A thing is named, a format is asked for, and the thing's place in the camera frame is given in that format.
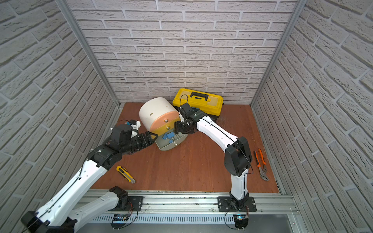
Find orange top drawer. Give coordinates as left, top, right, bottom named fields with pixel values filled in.
left=149, top=111, right=180, bottom=133

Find grey bottom drawer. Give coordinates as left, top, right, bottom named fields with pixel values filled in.
left=155, top=131, right=188, bottom=151

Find yellow drawer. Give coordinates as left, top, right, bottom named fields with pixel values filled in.
left=154, top=124, right=174, bottom=136

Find round white drawer cabinet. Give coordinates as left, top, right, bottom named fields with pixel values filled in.
left=139, top=97, right=176, bottom=131

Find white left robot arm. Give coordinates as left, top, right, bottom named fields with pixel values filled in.
left=21, top=120, right=158, bottom=233

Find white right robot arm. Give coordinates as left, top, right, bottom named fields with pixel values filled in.
left=174, top=112, right=252, bottom=210

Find yellow utility knife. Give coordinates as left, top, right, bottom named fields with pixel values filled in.
left=116, top=166, right=136, bottom=184

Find yellow black toolbox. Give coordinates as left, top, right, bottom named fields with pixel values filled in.
left=173, top=88, right=223, bottom=120

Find left circuit board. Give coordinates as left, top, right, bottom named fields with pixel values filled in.
left=111, top=214, right=131, bottom=230

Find circuit board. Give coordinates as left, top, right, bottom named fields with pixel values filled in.
left=233, top=215, right=249, bottom=231
left=111, top=214, right=131, bottom=230

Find right circuit board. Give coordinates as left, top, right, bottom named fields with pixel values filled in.
left=233, top=215, right=249, bottom=231

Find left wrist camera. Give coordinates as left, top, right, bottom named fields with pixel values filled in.
left=110, top=120, right=141, bottom=148

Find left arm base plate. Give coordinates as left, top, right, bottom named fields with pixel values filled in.
left=109, top=196, right=144, bottom=212

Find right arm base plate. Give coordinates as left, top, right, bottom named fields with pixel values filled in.
left=217, top=196, right=257, bottom=213

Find orange handled pliers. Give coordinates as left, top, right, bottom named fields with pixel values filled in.
left=254, top=149, right=269, bottom=181

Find aluminium rail frame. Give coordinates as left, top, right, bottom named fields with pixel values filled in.
left=88, top=190, right=300, bottom=224

